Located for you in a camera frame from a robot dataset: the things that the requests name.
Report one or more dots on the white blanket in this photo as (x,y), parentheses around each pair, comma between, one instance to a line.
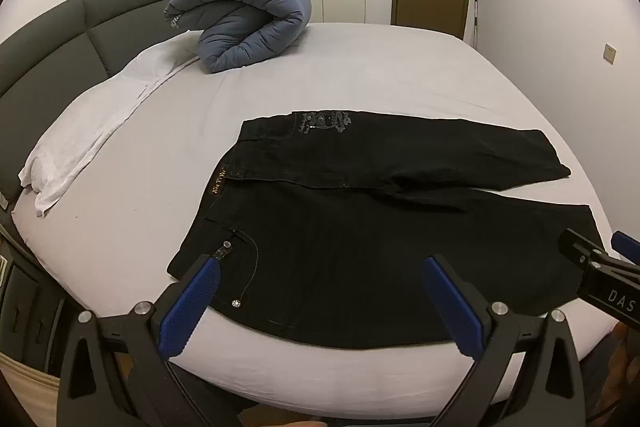
(100,117)

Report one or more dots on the blue folded duvet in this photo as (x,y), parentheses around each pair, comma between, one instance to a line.
(250,17)

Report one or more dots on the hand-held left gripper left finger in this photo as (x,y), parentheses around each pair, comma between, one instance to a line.
(191,302)

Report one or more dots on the beige wall switch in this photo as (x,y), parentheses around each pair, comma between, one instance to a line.
(609,54)

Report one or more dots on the person's right hand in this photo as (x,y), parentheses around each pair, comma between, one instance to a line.
(627,352)

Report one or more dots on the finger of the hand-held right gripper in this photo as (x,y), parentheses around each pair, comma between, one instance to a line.
(626,243)
(580,247)

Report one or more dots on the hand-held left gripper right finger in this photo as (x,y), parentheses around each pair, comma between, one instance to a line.
(456,307)

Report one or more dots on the black pants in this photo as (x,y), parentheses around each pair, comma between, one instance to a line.
(350,247)

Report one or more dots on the bed with white sheet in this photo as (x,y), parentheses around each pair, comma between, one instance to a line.
(390,72)

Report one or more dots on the grey padded headboard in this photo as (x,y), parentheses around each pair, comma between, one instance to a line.
(50,32)

